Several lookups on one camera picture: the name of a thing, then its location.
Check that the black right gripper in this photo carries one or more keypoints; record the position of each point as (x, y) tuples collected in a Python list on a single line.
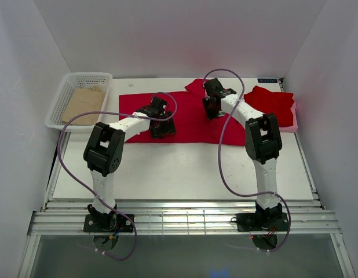
[(211, 115)]

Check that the folded red t shirt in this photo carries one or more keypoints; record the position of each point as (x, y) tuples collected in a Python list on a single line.
[(268, 102)]

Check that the red t shirt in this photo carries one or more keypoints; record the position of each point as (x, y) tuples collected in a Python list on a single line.
[(268, 102), (191, 122)]

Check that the aluminium table edge rail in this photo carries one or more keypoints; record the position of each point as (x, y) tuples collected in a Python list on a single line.
[(181, 218)]

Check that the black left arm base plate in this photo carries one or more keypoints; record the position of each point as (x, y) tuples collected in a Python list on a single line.
[(116, 223)]

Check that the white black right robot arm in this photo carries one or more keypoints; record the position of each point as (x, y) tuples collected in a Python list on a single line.
[(263, 144)]

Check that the white plastic basket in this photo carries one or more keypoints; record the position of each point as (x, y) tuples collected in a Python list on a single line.
[(68, 85)]

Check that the folded pink t shirt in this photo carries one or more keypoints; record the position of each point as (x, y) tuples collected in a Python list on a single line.
[(294, 127)]

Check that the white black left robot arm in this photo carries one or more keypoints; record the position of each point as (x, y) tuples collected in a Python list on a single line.
[(104, 149)]

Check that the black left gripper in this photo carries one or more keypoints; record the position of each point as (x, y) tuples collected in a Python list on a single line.
[(168, 129)]

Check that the dark blue label sticker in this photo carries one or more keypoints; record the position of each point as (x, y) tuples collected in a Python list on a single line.
[(267, 80)]

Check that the beige t shirt in basket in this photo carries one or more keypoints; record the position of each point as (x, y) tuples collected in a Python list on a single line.
[(84, 100)]

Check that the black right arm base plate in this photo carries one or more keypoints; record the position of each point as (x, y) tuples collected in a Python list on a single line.
[(250, 222)]

